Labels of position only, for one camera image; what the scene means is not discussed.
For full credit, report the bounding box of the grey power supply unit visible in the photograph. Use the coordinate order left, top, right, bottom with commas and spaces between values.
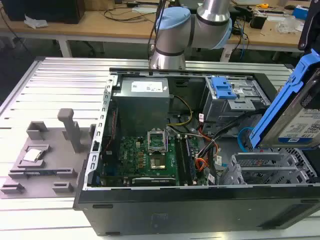
112, 77, 171, 138

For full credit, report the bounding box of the grey parts rack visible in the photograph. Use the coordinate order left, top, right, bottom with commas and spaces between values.
0, 108, 98, 200

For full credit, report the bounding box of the RAM stick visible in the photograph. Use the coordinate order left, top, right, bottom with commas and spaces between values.
174, 134, 189, 186

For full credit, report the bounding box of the CPU socket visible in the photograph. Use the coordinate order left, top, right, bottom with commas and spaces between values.
149, 154, 168, 171

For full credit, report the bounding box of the black graphics card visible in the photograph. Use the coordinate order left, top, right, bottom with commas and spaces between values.
130, 176, 177, 186

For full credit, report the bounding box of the yellow black power cable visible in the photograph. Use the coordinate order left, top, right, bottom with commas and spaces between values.
166, 95, 195, 127

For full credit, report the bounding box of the black open PC case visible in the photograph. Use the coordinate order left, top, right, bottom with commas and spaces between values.
72, 65, 320, 237

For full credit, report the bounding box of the black box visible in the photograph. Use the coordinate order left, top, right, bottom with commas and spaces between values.
1, 0, 86, 25

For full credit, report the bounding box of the orange disk wire bundle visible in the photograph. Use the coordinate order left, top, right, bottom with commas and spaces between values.
195, 138, 217, 174

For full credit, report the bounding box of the blue cardboard box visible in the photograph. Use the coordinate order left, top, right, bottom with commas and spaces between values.
291, 4, 310, 20

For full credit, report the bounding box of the silver CPU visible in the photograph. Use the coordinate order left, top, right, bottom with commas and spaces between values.
22, 148, 43, 163

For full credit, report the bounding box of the blue hanging cable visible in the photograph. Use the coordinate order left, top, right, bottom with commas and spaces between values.
236, 19, 250, 61

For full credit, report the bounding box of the white crumpled paper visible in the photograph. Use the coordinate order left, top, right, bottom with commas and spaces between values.
23, 14, 49, 29

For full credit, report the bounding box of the green motherboard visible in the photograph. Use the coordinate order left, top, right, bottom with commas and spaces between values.
99, 134, 209, 187

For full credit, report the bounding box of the hard disk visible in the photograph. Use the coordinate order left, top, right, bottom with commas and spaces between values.
249, 48, 320, 151

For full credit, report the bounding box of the blue disk wire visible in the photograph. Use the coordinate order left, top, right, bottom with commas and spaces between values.
236, 126, 255, 153

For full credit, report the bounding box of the wooden desk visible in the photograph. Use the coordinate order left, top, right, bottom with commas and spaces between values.
0, 0, 320, 60

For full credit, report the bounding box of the metal disk bay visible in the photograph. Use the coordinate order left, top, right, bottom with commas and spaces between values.
219, 147, 320, 186

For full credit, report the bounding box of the metal drive cage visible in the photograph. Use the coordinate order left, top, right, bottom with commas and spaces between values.
201, 75, 273, 137

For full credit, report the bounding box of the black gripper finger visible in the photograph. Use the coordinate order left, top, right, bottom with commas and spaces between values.
298, 0, 318, 53

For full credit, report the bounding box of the metal socket cover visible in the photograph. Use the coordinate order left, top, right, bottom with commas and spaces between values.
146, 128, 168, 155

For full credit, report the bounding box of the small black device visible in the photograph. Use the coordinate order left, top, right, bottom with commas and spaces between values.
249, 12, 268, 30

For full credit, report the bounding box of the clear plastic bag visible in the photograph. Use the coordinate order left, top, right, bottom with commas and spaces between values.
276, 15, 305, 34

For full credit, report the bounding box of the blue drive cage latch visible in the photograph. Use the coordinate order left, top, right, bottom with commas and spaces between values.
210, 76, 237, 100

